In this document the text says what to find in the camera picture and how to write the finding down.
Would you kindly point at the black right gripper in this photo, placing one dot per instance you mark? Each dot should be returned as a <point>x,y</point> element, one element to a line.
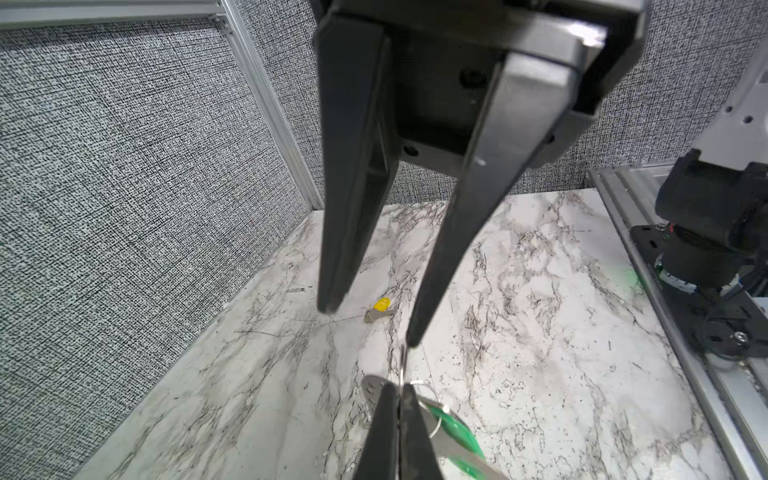
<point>428,82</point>

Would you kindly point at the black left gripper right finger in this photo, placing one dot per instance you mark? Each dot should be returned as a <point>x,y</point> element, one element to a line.
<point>417,459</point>

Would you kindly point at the aluminium corner post right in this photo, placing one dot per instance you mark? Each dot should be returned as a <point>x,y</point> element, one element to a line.
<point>268,104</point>

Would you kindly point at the aluminium horizontal back bar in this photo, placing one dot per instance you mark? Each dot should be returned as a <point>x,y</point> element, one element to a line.
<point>33,14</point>

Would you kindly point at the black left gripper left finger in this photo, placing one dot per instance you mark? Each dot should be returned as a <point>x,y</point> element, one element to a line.
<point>378,459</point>

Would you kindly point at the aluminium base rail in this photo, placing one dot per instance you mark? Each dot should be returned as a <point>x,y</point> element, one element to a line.
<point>729,385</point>

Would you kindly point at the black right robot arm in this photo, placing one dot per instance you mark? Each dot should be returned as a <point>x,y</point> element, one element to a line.
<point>714,202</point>

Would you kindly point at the silver keyring with rings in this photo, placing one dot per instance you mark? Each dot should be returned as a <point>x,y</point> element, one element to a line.
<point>372,384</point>

